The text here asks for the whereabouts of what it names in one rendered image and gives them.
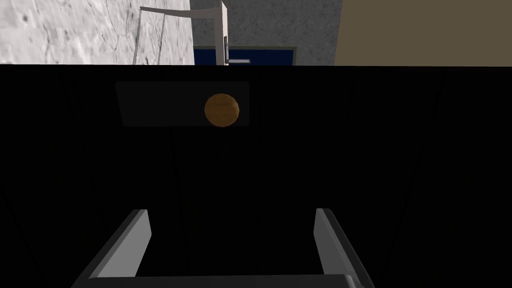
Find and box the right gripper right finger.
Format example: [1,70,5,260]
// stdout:
[313,207,375,288]

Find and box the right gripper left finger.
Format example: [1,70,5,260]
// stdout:
[72,208,153,281]

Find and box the black table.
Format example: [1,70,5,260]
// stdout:
[0,63,512,288]

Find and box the brown round fruit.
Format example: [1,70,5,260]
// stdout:
[203,93,241,129]

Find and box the dark blue panel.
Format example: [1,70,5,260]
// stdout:
[193,46,297,67]

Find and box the white open door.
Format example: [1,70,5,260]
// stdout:
[132,1,252,66]

